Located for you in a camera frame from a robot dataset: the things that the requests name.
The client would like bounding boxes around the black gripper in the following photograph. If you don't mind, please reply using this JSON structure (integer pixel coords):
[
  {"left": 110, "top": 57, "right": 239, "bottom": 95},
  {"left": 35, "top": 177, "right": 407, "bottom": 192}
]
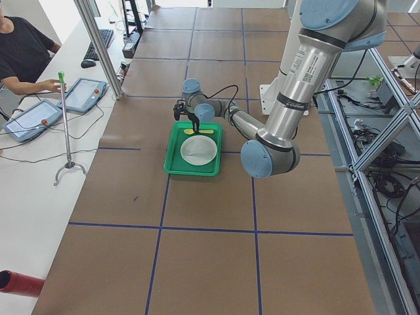
[{"left": 178, "top": 104, "right": 200, "bottom": 132}]

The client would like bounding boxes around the yellow plastic spoon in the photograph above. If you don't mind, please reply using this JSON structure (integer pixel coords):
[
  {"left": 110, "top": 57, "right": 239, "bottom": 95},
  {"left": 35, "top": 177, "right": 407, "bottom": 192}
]
[{"left": 183, "top": 129, "right": 214, "bottom": 135}]

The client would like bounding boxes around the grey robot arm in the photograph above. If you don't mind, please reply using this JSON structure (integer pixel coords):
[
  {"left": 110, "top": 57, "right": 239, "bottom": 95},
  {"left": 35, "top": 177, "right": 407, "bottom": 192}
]
[{"left": 173, "top": 1, "right": 389, "bottom": 178}]

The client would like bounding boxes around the person's hand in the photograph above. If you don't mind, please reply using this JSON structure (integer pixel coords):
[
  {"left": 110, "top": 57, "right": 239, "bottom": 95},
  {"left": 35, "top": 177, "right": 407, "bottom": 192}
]
[{"left": 42, "top": 79, "right": 67, "bottom": 93}]

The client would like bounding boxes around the white round plate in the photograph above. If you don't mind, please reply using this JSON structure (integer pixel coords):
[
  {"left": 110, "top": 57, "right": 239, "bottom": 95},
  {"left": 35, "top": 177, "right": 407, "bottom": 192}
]
[{"left": 180, "top": 135, "right": 217, "bottom": 166}]

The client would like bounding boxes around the pale green plastic fork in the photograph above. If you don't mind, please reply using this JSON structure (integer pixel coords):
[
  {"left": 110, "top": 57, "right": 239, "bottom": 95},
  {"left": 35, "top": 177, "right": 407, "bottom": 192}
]
[{"left": 181, "top": 150, "right": 215, "bottom": 160}]

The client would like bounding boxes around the green plastic tray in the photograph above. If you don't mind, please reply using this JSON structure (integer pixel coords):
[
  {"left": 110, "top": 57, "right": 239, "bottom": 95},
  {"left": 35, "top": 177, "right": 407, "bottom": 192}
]
[{"left": 163, "top": 121, "right": 223, "bottom": 177}]

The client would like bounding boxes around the far teach pendant tablet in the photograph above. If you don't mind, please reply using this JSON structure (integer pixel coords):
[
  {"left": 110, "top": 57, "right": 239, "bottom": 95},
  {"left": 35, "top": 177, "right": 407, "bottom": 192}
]
[{"left": 65, "top": 77, "right": 107, "bottom": 113}]

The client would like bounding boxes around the teach pendant tablet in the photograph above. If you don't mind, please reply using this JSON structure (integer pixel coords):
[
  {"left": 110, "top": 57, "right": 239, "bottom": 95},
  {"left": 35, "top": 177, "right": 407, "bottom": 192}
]
[
  {"left": 65, "top": 77, "right": 107, "bottom": 113},
  {"left": 3, "top": 100, "right": 62, "bottom": 142}
]

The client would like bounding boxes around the black computer mouse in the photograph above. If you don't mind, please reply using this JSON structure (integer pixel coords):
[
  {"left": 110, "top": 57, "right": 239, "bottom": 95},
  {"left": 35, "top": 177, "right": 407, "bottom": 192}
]
[{"left": 81, "top": 59, "right": 96, "bottom": 69}]

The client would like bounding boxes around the black keyboard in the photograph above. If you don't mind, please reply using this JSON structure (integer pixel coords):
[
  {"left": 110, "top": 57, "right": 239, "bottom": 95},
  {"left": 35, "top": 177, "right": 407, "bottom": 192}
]
[{"left": 83, "top": 29, "right": 115, "bottom": 62}]

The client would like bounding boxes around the metal grabber stick stand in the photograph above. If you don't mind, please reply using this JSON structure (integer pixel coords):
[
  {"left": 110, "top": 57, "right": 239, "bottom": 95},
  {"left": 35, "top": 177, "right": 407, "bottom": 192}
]
[{"left": 53, "top": 72, "right": 86, "bottom": 186}]

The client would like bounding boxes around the near teach pendant tablet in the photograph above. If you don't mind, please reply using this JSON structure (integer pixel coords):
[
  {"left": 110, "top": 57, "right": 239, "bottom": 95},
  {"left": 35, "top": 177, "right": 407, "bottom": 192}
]
[{"left": 3, "top": 100, "right": 62, "bottom": 142}]

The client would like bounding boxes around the person in black shirt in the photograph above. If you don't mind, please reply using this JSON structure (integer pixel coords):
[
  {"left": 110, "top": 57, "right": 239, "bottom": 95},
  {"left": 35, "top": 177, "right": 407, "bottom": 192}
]
[{"left": 1, "top": 13, "right": 61, "bottom": 95}]

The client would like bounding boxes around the red cylinder tube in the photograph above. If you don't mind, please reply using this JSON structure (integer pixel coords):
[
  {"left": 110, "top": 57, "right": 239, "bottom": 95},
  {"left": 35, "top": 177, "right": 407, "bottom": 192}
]
[{"left": 1, "top": 270, "right": 45, "bottom": 298}]

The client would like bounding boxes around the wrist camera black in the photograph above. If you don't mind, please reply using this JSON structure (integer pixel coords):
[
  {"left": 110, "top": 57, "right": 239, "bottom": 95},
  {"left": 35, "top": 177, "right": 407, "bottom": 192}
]
[{"left": 173, "top": 100, "right": 184, "bottom": 121}]

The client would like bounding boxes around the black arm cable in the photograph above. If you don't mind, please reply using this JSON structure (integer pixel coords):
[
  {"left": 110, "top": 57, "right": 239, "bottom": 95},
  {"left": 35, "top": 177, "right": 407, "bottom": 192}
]
[{"left": 205, "top": 84, "right": 240, "bottom": 106}]

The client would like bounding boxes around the aluminium frame post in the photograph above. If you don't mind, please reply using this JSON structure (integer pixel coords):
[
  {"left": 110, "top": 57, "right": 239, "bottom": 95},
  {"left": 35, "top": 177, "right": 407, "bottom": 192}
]
[{"left": 74, "top": 0, "right": 123, "bottom": 100}]

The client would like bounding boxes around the aluminium frame rail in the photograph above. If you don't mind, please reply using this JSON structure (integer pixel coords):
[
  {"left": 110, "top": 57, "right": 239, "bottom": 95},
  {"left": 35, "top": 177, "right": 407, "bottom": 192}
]
[{"left": 323, "top": 49, "right": 420, "bottom": 315}]

